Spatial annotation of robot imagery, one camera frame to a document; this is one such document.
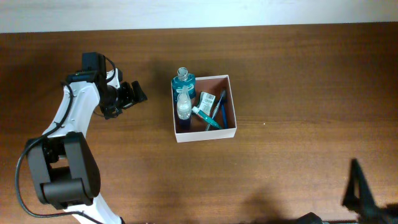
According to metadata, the red white toothpaste tube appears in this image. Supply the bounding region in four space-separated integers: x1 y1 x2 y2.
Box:
192 106 223 129

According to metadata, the blue disposable razor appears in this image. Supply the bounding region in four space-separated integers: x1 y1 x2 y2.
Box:
221 104 228 129

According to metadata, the teal mouthwash bottle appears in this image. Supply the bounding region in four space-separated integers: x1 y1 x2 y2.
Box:
171 67 196 102

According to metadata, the clear spray bottle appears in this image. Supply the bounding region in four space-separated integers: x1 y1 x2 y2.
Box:
177 86 192 130

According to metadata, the white open cardboard box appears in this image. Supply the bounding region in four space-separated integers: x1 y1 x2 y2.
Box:
172 75 237 142

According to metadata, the green white soap packet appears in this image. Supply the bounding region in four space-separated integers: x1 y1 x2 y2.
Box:
197 91 216 116

